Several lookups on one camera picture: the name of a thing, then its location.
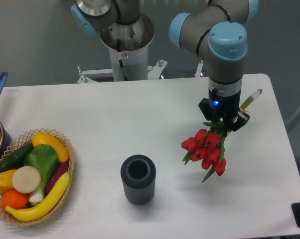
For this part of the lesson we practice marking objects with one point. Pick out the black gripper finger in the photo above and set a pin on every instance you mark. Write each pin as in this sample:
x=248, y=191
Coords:
x=242, y=119
x=207, y=110

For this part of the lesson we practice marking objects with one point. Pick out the beige round disc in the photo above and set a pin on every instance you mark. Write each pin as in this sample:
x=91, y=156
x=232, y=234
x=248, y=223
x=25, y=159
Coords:
x=26, y=179

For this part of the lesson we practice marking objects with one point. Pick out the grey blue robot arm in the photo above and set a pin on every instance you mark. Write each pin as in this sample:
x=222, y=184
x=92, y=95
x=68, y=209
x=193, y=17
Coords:
x=216, y=36

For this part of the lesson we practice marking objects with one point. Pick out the woven wicker basket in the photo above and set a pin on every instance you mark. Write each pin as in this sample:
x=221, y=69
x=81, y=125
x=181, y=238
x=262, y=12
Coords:
x=26, y=139

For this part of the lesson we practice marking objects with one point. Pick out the orange fruit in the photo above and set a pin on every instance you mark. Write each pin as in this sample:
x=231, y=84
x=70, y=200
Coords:
x=14, y=199

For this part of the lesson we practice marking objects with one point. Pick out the green cucumber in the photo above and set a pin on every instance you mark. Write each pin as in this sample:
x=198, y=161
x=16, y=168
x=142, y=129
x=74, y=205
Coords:
x=16, y=159

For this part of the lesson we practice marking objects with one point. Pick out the dark grey ribbed vase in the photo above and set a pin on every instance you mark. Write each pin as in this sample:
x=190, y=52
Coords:
x=138, y=174

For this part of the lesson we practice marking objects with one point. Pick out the yellow bell pepper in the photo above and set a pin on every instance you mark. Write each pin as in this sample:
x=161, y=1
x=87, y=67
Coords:
x=6, y=181

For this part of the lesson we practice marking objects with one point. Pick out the yellow banana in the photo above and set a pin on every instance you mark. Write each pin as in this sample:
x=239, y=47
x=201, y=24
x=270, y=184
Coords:
x=46, y=205

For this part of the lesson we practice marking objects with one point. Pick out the red tulip bouquet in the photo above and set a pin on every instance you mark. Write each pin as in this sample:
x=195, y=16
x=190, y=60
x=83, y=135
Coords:
x=207, y=146

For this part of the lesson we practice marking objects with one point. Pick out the yellow squash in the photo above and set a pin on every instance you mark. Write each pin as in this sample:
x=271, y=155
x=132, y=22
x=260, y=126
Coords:
x=46, y=138

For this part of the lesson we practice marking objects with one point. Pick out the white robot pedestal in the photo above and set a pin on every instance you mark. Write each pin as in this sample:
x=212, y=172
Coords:
x=128, y=49

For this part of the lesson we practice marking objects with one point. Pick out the green bok choy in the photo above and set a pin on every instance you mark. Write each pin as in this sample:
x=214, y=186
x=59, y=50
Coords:
x=43, y=158

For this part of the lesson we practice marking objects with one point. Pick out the purple sweet potato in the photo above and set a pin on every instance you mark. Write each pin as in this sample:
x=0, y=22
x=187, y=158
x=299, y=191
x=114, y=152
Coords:
x=61, y=169

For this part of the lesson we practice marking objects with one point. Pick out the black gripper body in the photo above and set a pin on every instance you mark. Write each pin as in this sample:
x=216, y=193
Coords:
x=224, y=99

